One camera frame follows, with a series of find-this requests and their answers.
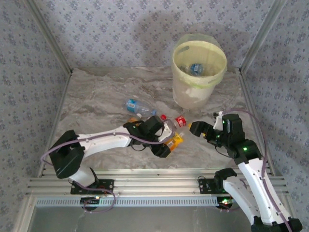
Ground clear cola bottle red label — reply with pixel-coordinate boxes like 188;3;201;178
165;115;189;136

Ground orange juice bottle yellow label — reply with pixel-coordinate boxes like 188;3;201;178
165;132;185;153

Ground water bottle blue label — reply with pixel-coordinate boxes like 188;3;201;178
189;63;205;76
124;98;158;118

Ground cream white plastic bin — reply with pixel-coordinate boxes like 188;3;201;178
171;40;228;109

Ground yellow green bin liner bag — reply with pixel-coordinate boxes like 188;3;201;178
171;33;229;89

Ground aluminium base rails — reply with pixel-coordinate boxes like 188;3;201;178
25;168;289;197

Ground right controller board with LED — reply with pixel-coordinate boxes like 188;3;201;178
216;197;236;211

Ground controller board with led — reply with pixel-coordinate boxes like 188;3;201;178
80;196;102;211
216;197;236;211

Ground left controller board with LED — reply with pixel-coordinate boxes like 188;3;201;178
80;196;102;211

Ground right table edge rail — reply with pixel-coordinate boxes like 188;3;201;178
238;69;282;177

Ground table edge rail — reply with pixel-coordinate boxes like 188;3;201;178
36;71;73;179
238;69;282;177

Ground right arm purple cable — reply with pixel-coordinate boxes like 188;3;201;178
218;108;294;232

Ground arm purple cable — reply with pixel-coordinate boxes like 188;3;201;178
40;130;167;214
218;108;294;232

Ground grey slotted cable duct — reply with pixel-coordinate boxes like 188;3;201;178
35;196;239;208

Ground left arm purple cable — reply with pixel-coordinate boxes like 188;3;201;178
40;130;167;214

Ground left table edge rail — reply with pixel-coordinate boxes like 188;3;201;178
36;71;73;179

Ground right aluminium frame post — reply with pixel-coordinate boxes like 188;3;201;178
238;0;289;73

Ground aluminium frame post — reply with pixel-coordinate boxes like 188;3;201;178
24;0;74;74
238;0;289;73

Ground left aluminium frame post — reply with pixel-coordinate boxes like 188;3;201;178
24;0;74;74

